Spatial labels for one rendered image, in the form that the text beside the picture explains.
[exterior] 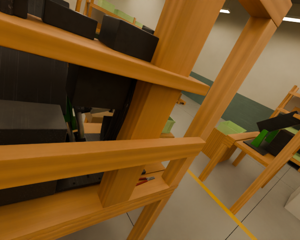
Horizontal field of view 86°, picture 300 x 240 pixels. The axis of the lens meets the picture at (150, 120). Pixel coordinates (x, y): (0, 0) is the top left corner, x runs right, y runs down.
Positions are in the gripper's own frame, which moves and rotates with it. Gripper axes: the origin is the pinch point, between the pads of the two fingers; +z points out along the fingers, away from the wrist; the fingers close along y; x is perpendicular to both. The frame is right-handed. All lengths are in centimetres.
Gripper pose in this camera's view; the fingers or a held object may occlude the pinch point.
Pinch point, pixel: (78, 109)
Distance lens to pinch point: 86.0
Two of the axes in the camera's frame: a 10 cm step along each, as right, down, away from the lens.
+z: -8.4, 1.8, -5.1
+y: 4.8, -2.0, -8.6
